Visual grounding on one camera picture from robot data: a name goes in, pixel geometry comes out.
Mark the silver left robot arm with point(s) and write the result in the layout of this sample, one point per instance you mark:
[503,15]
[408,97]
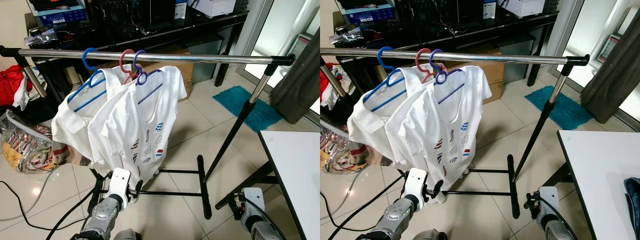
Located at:
[400,215]
[102,215]

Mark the clear plastic bag of clothes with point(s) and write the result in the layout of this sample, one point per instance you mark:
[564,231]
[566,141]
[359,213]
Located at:
[25,145]
[340,150]

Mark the chrome and black clothes rack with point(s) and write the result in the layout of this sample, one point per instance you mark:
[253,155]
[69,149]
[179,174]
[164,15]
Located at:
[500,57]
[200,57]

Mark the white polo shirt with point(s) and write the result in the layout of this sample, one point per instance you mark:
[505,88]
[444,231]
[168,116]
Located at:
[370,127]
[75,127]

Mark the white carton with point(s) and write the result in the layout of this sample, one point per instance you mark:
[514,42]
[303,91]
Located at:
[522,6]
[212,6]

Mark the pink plastic hanger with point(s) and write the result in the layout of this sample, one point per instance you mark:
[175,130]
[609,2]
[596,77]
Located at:
[121,60]
[417,59]

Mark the purple plastic hanger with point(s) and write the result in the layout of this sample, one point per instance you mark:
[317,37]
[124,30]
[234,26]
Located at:
[431,59]
[135,60]

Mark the cardboard box with print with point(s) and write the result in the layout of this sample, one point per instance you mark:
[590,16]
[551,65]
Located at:
[495,92]
[189,92]

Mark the red cloth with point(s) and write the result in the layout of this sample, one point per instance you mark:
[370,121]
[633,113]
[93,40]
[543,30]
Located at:
[327,80]
[7,85]

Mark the teal floor mat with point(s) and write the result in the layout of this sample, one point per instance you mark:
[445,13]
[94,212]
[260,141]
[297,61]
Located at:
[555,107]
[240,105]

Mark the blue cardboard carton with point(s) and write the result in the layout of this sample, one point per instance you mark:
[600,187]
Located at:
[57,12]
[375,12]

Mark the white table with black legs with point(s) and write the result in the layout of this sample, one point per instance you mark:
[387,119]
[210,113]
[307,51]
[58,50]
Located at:
[595,170]
[295,180]

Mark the blue plastic hanger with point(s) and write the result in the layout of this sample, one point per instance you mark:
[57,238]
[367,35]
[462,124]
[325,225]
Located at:
[378,56]
[84,59]

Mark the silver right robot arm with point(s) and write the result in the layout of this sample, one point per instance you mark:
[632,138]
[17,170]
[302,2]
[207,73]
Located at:
[262,227]
[557,227]

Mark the plain white shirt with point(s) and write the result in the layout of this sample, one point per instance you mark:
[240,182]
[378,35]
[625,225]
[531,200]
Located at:
[100,140]
[395,145]

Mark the black desk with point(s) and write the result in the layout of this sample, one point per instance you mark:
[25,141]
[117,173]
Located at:
[210,30]
[520,30]

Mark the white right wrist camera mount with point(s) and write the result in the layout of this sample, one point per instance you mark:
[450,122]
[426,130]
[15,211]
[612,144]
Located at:
[254,196]
[549,196]

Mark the dark grey curtain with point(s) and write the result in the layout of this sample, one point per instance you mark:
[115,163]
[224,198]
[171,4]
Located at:
[615,80]
[300,85]

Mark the white printed t-shirt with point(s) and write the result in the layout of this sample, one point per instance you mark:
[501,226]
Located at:
[160,107]
[462,107]

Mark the blue denim shorts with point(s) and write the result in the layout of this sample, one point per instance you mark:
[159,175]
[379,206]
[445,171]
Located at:
[632,200]

